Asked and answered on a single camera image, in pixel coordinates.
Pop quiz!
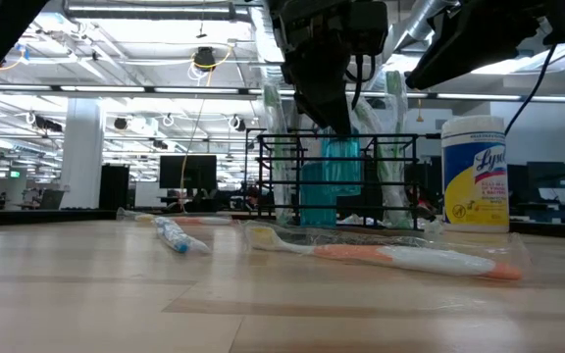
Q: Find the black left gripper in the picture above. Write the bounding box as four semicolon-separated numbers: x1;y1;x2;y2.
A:
267;0;352;136

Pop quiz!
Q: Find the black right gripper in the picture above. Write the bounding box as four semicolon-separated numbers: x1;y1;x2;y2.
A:
404;0;565;91

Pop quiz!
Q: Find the teal bottle white cap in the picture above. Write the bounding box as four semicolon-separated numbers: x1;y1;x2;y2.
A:
320;136;363;197
299;161;338;227

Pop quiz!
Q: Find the orange toothbrush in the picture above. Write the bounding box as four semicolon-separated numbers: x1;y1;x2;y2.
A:
241;221;533;284
115;206;238;227

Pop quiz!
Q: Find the blue toothbrush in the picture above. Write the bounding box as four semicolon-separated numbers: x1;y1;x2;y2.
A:
153;215;212;255

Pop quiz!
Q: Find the yellow blue wipes canister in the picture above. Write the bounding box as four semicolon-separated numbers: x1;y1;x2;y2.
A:
440;115;511;234

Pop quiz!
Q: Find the black workbench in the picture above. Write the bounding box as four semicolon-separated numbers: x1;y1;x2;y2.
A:
507;161;565;227

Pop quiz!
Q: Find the black monitor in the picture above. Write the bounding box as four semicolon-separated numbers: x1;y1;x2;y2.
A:
158;154;219;191

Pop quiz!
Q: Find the black cabinet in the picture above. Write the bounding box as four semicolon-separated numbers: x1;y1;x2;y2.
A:
98;164;130;211

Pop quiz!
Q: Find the black left wrist camera cable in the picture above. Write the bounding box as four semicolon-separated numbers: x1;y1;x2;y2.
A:
343;52;378;112

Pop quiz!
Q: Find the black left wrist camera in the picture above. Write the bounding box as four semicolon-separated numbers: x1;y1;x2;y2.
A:
348;0;389;56

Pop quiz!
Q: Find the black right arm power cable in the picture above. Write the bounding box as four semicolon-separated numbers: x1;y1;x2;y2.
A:
504;42;558;134

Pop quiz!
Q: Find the black wire organizer basket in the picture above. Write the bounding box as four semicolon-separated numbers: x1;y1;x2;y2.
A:
256;127;429;231

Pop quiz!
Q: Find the black ceiling cable reel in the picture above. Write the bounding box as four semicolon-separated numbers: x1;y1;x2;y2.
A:
192;46;218;73

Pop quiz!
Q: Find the black aluminium table frame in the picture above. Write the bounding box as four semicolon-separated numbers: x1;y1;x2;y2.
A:
0;208;565;242

